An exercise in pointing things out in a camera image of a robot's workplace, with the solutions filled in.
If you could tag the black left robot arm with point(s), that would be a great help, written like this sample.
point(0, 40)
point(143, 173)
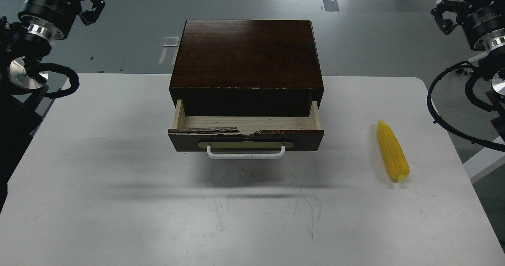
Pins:
point(25, 79)

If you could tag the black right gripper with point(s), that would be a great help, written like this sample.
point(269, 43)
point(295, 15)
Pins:
point(481, 22)

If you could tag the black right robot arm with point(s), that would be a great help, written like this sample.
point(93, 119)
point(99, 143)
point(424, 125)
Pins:
point(490, 67)

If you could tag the dark wooden cabinet box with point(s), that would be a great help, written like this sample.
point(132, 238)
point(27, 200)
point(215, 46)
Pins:
point(247, 68)

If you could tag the yellow corn cob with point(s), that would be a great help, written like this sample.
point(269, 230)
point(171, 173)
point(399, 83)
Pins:
point(392, 154)

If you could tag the white side table edge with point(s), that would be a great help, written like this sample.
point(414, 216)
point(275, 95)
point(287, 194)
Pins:
point(483, 163)

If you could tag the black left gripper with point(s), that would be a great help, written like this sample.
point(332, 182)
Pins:
point(60, 13)

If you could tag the wooden drawer with white handle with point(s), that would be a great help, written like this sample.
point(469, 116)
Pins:
point(246, 137)

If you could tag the white floor tape marks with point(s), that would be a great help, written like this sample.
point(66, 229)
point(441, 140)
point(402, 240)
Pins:
point(170, 44)

